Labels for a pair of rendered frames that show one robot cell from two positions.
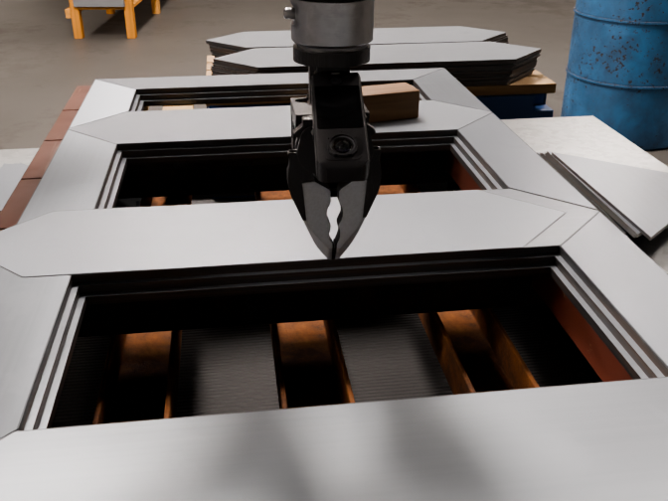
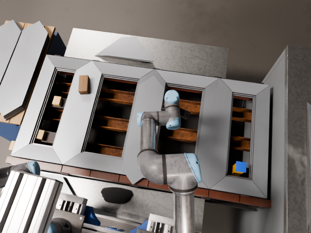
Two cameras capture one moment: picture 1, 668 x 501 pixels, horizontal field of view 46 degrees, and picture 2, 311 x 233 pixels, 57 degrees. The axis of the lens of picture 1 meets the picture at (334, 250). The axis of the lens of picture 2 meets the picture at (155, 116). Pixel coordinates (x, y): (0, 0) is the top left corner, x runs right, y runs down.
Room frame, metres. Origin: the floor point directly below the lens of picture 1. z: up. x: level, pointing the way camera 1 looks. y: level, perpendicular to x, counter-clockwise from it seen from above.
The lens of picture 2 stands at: (0.60, 0.61, 2.56)
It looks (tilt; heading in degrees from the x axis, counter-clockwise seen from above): 69 degrees down; 290
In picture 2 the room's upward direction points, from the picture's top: 3 degrees counter-clockwise
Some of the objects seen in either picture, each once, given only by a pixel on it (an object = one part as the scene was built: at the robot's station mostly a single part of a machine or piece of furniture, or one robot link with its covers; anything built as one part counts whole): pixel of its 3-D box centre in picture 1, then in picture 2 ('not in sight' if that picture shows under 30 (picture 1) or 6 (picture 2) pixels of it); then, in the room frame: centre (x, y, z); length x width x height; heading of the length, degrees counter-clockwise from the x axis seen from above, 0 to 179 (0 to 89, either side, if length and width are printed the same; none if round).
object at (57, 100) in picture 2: not in sight; (57, 101); (1.51, 0.06, 0.79); 0.06 x 0.05 x 0.04; 98
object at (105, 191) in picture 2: not in sight; (115, 195); (0.93, 0.52, 0.70); 0.20 x 0.10 x 0.03; 12
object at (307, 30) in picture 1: (328, 22); not in sight; (0.73, 0.00, 1.12); 0.08 x 0.08 x 0.05
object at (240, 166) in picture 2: not in sight; (240, 167); (0.25, 0.16, 0.88); 0.06 x 0.06 x 0.02; 8
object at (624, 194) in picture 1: (635, 186); (126, 47); (1.21, -0.50, 0.77); 0.45 x 0.20 x 0.04; 8
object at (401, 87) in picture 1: (381, 102); (83, 84); (1.35, -0.08, 0.87); 0.12 x 0.06 x 0.05; 109
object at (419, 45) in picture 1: (370, 56); (10, 66); (1.93, -0.09, 0.82); 0.80 x 0.40 x 0.06; 98
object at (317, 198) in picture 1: (315, 211); not in sight; (0.73, 0.02, 0.94); 0.06 x 0.03 x 0.09; 8
